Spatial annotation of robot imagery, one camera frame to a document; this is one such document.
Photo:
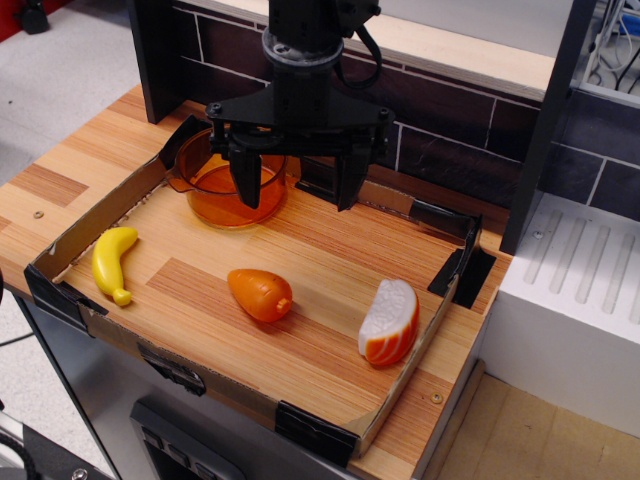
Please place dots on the cardboard fence with black tape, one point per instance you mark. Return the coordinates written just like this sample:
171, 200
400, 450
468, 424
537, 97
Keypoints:
301, 377

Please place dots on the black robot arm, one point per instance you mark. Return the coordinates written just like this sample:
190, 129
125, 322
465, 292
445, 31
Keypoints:
307, 37

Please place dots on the light wooden shelf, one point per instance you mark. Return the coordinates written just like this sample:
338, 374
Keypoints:
406, 46

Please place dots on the transparent orange plastic pot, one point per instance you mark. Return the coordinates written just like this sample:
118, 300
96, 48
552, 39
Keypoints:
206, 181

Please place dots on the yellow plastic toy banana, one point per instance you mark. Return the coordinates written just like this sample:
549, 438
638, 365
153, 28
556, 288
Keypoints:
107, 270

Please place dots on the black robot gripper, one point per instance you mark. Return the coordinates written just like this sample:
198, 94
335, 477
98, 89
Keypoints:
299, 115

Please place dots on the white toy sink drainboard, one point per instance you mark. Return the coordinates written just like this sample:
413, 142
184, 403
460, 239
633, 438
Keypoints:
564, 326

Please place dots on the white orange toy sushi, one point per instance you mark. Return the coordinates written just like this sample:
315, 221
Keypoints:
390, 326

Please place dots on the dark grey left post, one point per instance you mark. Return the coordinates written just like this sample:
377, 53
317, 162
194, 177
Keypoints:
166, 43

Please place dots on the orange plastic toy carrot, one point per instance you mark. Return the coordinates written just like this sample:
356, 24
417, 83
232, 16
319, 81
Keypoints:
264, 295

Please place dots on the grey toy oven front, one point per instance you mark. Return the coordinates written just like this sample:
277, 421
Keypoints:
179, 446

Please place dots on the dark grey vertical post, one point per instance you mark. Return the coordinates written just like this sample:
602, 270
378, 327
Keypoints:
557, 93

